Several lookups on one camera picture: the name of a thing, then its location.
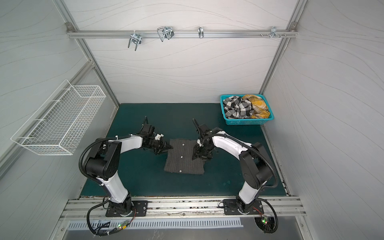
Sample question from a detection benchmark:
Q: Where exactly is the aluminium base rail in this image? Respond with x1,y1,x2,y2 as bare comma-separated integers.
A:
59,196,307,220

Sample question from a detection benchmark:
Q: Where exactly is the white slotted cable duct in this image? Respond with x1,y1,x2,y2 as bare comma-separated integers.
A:
67,218,244,231

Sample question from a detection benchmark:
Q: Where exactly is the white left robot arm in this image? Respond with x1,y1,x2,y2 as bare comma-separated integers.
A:
79,135,173,216

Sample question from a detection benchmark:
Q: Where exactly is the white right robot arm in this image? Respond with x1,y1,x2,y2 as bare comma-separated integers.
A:
194,128,279,209

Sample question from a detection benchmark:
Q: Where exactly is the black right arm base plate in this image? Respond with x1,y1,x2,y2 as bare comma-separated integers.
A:
218,199,264,216

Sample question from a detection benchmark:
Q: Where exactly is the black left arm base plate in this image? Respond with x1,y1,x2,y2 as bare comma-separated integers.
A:
106,201,149,218

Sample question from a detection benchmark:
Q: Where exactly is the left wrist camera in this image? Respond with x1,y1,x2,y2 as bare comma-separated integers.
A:
138,124,155,138

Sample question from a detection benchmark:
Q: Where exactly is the black round fan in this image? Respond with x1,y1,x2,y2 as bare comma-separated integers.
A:
255,217,279,234

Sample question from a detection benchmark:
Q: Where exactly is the metal hook clamp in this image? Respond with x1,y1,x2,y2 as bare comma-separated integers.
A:
128,31,142,51

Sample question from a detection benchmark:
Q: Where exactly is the aluminium top crossbar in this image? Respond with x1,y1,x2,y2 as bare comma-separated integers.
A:
67,29,298,39

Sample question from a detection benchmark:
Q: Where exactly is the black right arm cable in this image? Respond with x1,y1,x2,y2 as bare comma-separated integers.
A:
191,118,280,189

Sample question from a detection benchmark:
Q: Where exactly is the small metal ring clamp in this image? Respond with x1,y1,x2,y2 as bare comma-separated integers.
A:
198,27,204,39

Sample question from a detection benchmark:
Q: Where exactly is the metal u-bolt clamp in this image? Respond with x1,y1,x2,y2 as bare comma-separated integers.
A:
157,26,175,42

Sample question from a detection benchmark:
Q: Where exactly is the white wire basket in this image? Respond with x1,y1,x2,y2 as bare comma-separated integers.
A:
11,80,106,156

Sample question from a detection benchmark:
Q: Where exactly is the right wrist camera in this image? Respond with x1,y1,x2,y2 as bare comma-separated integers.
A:
197,124,211,139

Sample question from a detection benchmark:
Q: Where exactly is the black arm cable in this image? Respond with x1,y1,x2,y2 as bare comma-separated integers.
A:
191,118,280,189
78,116,149,184

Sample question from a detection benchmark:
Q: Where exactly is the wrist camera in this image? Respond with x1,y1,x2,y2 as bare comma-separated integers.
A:
197,124,211,139
138,124,155,138

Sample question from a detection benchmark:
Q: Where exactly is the yellow plaid shirt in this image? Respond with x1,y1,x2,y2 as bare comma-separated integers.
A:
242,95,271,119

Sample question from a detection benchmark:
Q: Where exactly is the black white checked shirt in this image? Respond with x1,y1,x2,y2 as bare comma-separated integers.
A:
222,96,254,119

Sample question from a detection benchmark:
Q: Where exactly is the metal bracket with bolts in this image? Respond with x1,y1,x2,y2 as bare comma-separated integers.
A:
260,27,287,39

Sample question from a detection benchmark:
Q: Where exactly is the dark grey striped shirt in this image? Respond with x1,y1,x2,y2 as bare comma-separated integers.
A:
164,139,205,175

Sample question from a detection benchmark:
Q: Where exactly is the teal plastic basket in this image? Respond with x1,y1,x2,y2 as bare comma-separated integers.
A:
220,95,275,126

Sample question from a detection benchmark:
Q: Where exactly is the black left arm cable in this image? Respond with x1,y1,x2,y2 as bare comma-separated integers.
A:
78,116,149,184

